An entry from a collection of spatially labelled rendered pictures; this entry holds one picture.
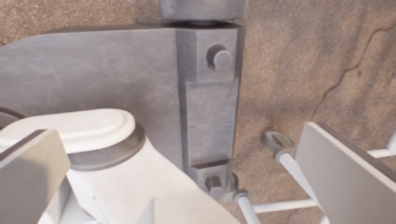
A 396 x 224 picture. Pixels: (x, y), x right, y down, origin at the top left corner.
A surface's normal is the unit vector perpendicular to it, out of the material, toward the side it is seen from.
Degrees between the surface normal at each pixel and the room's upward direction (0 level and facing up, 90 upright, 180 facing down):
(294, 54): 0
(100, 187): 90
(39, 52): 0
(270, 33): 0
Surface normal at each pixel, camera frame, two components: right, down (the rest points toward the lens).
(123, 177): 0.00, -0.88
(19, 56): 0.24, 0.46
